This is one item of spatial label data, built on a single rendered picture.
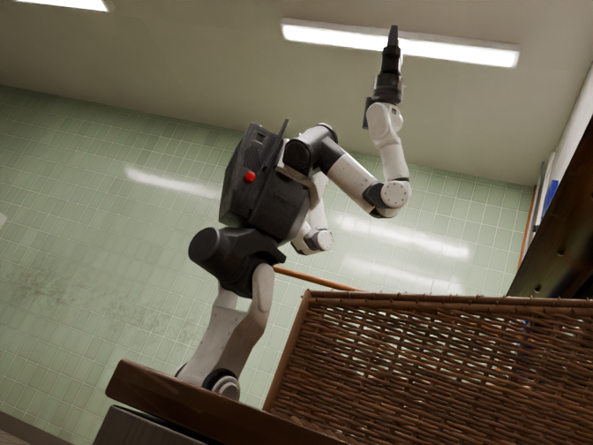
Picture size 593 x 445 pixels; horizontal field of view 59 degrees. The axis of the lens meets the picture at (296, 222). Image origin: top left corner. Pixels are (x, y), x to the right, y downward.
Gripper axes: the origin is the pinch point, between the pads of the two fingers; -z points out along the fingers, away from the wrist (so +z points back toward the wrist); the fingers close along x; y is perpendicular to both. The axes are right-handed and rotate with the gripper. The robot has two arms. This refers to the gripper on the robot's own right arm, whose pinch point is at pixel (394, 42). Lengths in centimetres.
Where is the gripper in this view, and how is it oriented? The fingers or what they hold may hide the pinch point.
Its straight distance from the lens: 170.5
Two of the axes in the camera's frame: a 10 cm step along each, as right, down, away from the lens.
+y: 9.6, 1.3, -2.4
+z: -1.4, 9.9, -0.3
